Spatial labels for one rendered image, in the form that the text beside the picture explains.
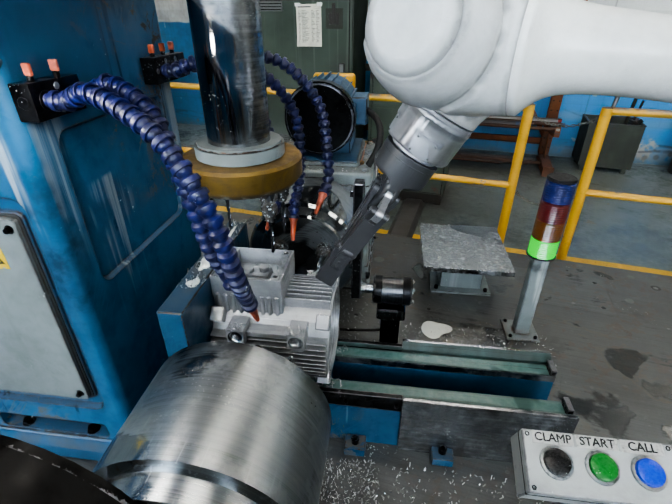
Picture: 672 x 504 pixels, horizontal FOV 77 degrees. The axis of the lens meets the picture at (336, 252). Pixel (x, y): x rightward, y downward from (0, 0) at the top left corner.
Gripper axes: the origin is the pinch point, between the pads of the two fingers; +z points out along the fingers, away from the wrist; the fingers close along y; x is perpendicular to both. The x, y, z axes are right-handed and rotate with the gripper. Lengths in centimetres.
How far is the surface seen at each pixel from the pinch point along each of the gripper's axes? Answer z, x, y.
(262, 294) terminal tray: 12.5, -6.8, -0.7
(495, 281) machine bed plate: 13, 54, -60
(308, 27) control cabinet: 15, -73, -319
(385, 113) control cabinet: 37, 15, -309
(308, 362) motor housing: 17.1, 5.3, 3.2
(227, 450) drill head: 6.1, -3.2, 29.6
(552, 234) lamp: -13, 41, -34
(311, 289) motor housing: 9.8, 0.1, -4.9
